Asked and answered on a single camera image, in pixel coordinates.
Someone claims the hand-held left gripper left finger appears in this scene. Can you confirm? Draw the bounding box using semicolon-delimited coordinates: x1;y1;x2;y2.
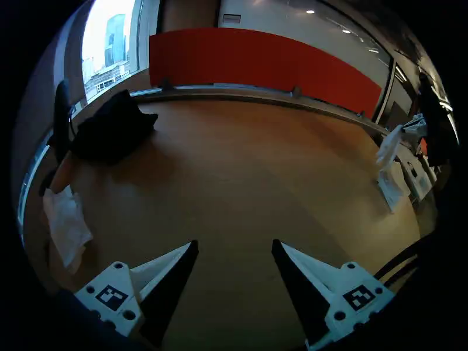
73;239;200;350

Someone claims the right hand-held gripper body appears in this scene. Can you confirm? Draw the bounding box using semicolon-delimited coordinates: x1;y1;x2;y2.
419;74;456;166

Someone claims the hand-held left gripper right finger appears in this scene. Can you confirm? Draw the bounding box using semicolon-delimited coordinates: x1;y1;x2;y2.
271;239;397;350

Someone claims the white towel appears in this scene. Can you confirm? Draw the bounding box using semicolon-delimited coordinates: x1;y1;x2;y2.
376;125;404;172
43;185;94;274

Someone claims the heap of black towels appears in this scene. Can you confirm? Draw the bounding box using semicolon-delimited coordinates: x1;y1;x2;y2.
70;89;159;166

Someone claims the black office chair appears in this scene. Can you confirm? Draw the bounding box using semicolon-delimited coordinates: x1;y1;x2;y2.
39;80;75;197

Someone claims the red desk screen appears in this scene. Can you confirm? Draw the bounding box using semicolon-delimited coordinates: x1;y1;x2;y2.
128;28;389;135

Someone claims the black cable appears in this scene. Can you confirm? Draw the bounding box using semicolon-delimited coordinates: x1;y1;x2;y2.
373;251;419;287

